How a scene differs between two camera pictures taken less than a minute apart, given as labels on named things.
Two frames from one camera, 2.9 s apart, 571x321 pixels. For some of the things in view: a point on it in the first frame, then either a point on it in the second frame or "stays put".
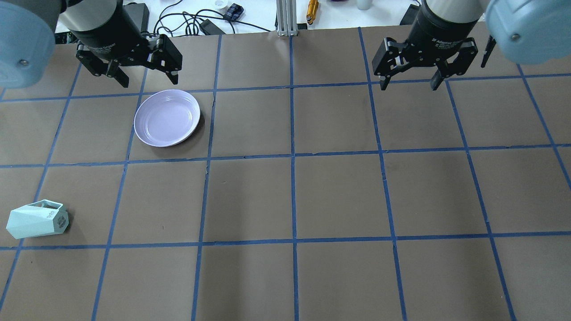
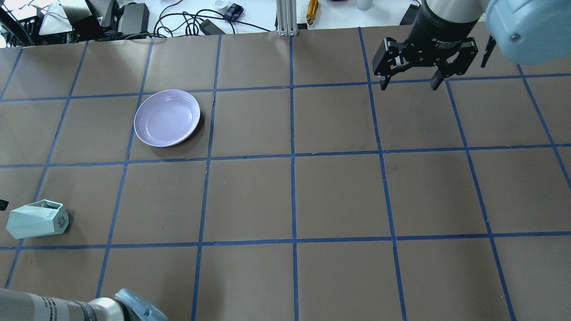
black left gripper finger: [166, 57] to [3, 204]
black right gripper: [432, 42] stays put
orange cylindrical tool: [313, 5] stays put
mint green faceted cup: [43, 218] stays put
